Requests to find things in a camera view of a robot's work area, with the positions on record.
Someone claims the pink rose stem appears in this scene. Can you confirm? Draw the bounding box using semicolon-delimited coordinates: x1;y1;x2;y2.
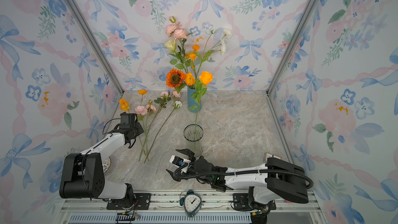
135;104;158;161

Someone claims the clear glass vase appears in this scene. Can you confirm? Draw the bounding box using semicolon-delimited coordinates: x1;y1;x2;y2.
183;124;204;157

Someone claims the teal ceramic vase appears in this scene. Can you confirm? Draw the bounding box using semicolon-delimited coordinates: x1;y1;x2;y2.
187;87;202;113

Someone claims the orange ranunculus flower stem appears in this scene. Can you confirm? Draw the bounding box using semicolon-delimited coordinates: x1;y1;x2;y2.
189;71;213;140

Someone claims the orange poppy flower stem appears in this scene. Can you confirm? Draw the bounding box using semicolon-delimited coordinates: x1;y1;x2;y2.
184;44;200;89

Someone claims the tall pink bud stem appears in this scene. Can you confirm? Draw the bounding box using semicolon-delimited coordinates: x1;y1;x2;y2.
165;16;188;52

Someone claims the white ranunculus flower stem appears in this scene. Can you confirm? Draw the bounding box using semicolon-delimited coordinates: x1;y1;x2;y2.
198;28;233;71

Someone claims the orange poppy spray stem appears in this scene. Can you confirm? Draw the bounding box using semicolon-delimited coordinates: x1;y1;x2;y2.
119;89;148;120

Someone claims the cream rose stem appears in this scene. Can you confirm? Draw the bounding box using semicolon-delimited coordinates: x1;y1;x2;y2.
164;38;190;74

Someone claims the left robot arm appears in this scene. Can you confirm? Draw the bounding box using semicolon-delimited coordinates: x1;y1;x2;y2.
59;113;144;209

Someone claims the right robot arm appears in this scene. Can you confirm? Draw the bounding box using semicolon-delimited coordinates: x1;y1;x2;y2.
168;149;314;212

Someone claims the teal heart alarm clock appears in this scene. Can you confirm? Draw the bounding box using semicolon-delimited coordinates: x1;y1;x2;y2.
179;190;202;218

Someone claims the pink bud flower stem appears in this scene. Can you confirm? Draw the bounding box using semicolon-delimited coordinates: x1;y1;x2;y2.
141;91;178;163

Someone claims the patterned ceramic bowl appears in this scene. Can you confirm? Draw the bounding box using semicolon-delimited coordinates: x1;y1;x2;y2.
102;157;112;174

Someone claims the small card box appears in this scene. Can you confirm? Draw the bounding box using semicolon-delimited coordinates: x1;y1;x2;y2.
264;152;282;162

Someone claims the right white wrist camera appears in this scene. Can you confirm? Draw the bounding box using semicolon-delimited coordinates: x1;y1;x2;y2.
170;155;191;168

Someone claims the aluminium rail frame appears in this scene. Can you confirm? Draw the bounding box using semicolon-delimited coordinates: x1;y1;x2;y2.
55;189;327;224

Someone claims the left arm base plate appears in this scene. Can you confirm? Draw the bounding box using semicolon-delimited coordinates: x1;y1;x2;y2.
106;193;152;211

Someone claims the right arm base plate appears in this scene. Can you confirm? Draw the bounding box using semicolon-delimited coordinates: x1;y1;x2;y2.
231;194;276;212

